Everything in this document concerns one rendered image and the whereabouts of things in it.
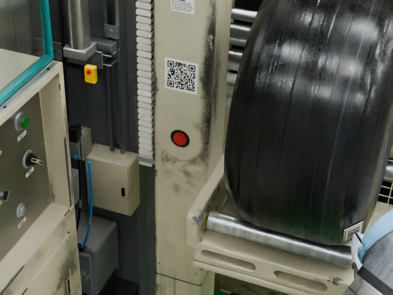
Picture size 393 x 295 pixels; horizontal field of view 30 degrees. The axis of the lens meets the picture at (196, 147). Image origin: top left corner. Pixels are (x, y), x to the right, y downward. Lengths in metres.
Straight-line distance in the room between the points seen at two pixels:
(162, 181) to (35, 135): 0.33
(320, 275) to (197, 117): 0.43
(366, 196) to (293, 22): 0.34
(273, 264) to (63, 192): 0.50
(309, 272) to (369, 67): 0.51
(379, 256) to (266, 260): 0.64
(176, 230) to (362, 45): 0.72
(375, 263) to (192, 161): 0.73
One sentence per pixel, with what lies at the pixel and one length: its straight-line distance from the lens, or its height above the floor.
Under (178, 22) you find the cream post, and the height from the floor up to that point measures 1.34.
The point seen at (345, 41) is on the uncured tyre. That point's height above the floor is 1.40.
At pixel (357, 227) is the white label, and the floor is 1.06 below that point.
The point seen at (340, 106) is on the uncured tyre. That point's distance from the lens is 1.29.
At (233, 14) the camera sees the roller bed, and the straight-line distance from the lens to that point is 1.91.
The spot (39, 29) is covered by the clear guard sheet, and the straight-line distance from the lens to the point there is 1.46.
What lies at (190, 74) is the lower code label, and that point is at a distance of 1.53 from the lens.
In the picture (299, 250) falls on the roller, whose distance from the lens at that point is 1.61.
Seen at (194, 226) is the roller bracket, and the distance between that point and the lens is 1.61.
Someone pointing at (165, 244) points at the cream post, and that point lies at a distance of 1.85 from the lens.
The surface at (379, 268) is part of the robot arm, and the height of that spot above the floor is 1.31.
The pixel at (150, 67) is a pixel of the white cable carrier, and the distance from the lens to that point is 1.58.
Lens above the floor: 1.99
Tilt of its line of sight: 35 degrees down
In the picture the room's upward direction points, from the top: 2 degrees clockwise
